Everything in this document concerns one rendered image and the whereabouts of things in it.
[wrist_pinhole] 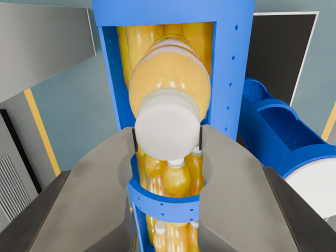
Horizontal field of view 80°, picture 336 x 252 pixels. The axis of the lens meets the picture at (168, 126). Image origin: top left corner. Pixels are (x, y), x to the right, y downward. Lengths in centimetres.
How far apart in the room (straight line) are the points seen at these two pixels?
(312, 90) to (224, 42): 164
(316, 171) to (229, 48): 55
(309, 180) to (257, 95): 89
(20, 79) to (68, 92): 91
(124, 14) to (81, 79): 145
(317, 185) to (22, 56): 114
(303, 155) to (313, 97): 121
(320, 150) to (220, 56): 56
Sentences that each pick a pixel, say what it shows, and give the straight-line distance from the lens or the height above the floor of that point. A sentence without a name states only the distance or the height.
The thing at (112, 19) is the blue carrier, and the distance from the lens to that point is 34.
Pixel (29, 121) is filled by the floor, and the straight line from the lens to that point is 216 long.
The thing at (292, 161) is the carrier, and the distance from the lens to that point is 78.
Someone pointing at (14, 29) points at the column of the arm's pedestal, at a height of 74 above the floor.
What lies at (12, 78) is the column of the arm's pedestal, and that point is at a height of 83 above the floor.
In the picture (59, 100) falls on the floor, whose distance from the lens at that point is 190.
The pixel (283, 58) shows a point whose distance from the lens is 157.
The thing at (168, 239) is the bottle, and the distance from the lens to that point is 70.
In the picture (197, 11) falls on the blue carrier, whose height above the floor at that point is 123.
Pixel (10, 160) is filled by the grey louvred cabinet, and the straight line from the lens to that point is 221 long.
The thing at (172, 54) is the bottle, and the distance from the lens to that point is 16.
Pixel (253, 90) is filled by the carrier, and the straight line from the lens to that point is 155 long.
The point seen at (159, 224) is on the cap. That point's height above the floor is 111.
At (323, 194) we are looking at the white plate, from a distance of 87.
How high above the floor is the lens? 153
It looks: 61 degrees down
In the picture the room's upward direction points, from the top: 176 degrees counter-clockwise
